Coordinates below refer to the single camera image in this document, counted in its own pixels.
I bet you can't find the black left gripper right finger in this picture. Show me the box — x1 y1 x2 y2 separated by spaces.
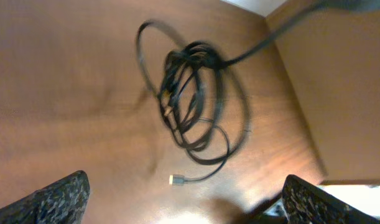
282 174 380 224

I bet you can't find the brown wooden side panel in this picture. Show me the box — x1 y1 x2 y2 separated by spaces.
276 9 380 182

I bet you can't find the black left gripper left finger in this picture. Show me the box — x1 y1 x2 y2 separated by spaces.
0 170 90 224

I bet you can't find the black cable bundle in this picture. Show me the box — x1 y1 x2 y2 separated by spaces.
135 0 380 166

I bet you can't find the black usb cable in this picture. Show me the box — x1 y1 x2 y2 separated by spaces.
169 118 231 187

